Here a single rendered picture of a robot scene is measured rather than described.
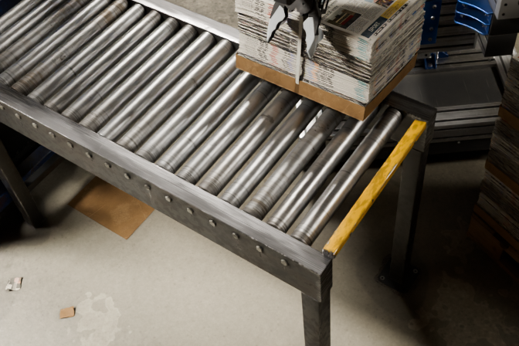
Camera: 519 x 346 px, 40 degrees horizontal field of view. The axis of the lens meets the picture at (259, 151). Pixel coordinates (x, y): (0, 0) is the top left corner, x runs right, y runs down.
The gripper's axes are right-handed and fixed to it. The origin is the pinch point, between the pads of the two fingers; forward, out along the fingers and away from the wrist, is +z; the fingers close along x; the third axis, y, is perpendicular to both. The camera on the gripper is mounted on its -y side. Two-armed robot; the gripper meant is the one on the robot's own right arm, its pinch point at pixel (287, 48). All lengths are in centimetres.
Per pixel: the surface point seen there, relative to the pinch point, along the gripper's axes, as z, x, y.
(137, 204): 90, 70, 47
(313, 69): 5.5, -2.9, 10.2
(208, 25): 9.3, 39.6, 25.7
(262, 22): -1.6, 12.1, 7.0
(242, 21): -0.1, 17.8, 7.6
